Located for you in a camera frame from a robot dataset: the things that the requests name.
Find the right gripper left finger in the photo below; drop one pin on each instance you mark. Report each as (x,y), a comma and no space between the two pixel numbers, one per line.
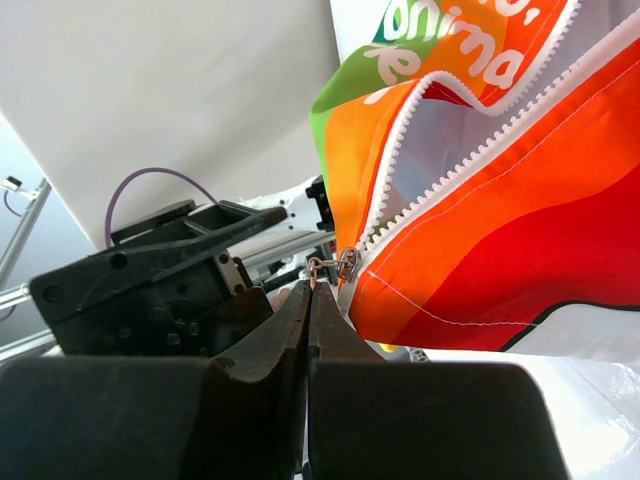
(238,415)

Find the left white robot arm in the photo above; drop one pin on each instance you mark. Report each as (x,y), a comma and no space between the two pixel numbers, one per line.
(278,255)

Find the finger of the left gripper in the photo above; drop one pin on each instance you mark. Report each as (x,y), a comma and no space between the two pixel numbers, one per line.
(177,258)

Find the rainbow red white jacket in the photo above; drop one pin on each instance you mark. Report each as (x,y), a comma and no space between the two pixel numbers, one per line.
(481,160)

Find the external aluminium camera stand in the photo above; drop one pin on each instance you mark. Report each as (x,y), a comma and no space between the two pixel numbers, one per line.
(22,329)

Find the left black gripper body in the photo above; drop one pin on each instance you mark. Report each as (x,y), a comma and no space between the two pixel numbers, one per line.
(138,329)

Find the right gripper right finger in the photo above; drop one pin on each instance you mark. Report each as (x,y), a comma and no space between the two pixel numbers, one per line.
(370,418)

